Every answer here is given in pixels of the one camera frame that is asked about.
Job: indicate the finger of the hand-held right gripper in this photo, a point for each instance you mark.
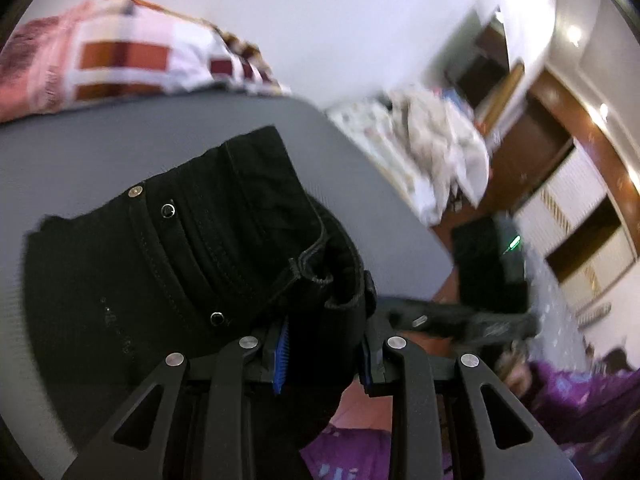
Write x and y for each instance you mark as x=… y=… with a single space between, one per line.
x=420 y=316

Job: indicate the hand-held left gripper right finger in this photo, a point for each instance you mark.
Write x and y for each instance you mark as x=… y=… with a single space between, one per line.
x=366 y=362

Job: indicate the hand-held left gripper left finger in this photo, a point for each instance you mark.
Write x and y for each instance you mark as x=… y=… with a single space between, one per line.
x=281 y=355

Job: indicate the black pants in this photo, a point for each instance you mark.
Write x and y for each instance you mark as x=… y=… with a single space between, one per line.
x=175 y=240

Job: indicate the person's right hand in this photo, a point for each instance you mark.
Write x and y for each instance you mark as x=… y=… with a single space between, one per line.
x=515 y=372

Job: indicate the brown white wardrobe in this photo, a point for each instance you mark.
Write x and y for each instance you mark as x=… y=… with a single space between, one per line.
x=575 y=200

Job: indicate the white patterned cloth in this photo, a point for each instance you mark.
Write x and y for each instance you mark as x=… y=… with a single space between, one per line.
x=440 y=150

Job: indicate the person's purple printed garment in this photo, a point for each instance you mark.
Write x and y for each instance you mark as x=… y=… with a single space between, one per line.
x=590 y=400

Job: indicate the wooden door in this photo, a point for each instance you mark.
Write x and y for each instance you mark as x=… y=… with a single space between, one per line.
x=485 y=70

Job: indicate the pink plaid folded blanket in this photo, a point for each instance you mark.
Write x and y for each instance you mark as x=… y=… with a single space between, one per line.
x=125 y=55

